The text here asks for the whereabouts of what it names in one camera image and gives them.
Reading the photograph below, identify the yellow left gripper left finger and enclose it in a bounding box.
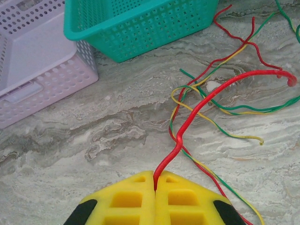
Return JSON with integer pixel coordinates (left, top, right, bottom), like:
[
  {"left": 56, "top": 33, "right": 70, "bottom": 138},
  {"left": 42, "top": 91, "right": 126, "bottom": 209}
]
[{"left": 62, "top": 170, "right": 156, "bottom": 225}]

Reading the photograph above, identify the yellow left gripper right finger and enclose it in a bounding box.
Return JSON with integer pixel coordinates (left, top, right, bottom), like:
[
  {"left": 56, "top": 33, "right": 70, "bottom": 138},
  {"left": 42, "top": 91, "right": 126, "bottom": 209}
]
[{"left": 154, "top": 170, "right": 248, "bottom": 225}]

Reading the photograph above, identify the red cable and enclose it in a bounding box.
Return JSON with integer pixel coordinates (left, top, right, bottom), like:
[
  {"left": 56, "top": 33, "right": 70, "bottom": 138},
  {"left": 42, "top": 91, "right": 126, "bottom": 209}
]
[
  {"left": 212, "top": 4, "right": 283, "bottom": 71},
  {"left": 168, "top": 16, "right": 256, "bottom": 225},
  {"left": 152, "top": 69, "right": 298, "bottom": 190}
]

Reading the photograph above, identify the teal plastic basket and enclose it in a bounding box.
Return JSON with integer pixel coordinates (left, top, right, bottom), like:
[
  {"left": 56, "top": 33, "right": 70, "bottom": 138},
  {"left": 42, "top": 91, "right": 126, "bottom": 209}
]
[{"left": 63, "top": 0, "right": 220, "bottom": 63}]

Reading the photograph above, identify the purple plastic basket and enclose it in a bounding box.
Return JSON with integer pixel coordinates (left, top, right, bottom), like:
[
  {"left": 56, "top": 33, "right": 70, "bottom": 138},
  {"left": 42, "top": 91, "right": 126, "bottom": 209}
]
[{"left": 0, "top": 0, "right": 99, "bottom": 129}]

